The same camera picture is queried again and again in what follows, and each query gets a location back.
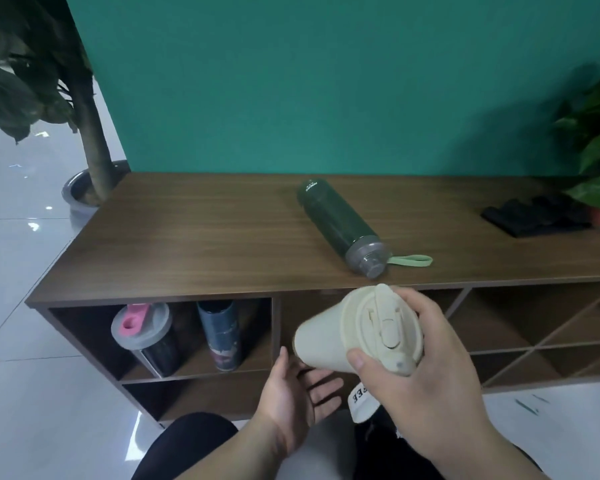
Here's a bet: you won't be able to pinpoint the black bottle pink grey lid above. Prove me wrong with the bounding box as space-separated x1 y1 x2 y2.
111 303 183 379

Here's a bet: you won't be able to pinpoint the dark blue thermos bottle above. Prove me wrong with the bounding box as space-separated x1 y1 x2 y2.
196 300 243 373

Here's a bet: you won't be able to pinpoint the grey ceramic plant pot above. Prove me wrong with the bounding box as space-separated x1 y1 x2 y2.
61 159 131 231

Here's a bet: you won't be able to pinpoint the cream white tumbler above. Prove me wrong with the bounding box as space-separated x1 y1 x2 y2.
292 283 425 425

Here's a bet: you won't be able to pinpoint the brown wooden cabinet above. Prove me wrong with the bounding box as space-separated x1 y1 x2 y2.
25 172 600 429

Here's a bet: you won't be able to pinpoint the large-leaf potted tree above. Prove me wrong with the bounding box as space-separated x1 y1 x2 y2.
0 0 116 205

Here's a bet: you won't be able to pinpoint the person's right hand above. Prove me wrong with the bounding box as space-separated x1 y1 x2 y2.
346 286 486 461

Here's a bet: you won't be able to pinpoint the dark green bottle grey cap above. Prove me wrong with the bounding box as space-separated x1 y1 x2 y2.
296 178 433 279

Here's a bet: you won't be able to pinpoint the person's left hand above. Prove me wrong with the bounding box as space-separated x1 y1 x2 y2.
252 346 345 458

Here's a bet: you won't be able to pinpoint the black folded cloth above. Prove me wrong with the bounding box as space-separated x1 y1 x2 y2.
481 193 593 239

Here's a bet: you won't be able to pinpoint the person's black trousers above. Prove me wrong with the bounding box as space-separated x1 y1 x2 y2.
129 412 546 480

